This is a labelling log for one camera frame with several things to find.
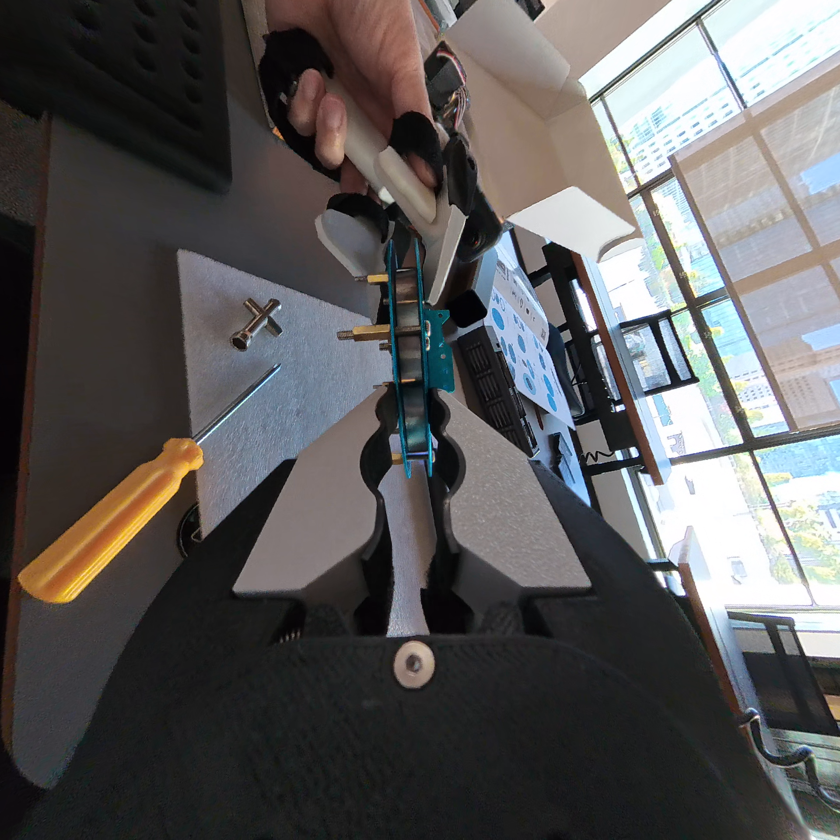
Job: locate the large window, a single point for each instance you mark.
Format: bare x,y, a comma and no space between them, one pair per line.
754,262

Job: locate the printed instruction sheet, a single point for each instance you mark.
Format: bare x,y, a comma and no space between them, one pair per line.
525,341

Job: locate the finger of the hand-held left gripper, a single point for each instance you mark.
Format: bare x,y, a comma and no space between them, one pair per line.
446,256
348,239

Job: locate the person's left hand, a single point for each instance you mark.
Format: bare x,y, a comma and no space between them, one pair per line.
367,46

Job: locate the cardboard box with white flaps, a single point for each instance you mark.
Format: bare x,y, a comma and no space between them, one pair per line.
525,85

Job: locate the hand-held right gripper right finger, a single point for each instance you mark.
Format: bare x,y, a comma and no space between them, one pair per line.
518,525

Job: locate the blue round metal turntable base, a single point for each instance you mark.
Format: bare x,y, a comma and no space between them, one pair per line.
413,367

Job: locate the metal cross socket wrench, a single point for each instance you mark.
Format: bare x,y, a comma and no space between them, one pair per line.
253,325

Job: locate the dark bit case sleeve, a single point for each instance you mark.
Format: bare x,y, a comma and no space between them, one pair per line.
467,310

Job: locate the black round desk grommet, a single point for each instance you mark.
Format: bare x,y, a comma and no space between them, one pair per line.
189,531

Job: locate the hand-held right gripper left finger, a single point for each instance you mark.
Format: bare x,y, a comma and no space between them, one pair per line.
308,525

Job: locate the white foam sheet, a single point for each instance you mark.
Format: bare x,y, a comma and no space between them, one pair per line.
295,407

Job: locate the grey desk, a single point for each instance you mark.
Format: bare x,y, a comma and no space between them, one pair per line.
98,328

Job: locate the black screwdriver bit case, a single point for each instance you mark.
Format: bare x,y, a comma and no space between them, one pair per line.
499,394

